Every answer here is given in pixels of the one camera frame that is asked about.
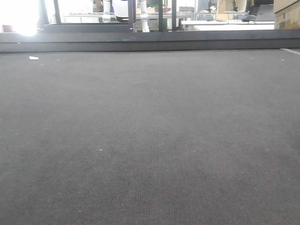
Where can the black metal frame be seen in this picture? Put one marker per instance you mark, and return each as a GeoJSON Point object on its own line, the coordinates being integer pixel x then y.
{"type": "Point", "coordinates": [68, 8]}

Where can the dark grey carpet mat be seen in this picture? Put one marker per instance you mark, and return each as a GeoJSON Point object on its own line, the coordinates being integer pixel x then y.
{"type": "Point", "coordinates": [150, 138]}

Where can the white table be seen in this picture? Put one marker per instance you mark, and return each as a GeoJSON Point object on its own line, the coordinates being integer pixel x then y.
{"type": "Point", "coordinates": [230, 25]}

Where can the labelled cardboard box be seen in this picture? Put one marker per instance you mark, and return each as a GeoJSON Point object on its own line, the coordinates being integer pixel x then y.
{"type": "Point", "coordinates": [287, 14]}

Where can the small white paper scrap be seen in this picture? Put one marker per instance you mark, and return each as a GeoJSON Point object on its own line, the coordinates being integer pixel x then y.
{"type": "Point", "coordinates": [33, 58]}

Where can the black foam board stack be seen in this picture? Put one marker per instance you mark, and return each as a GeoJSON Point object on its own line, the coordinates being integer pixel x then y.
{"type": "Point", "coordinates": [155, 41]}

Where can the white humanoid robot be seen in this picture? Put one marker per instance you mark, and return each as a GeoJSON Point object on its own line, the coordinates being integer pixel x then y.
{"type": "Point", "coordinates": [120, 8]}

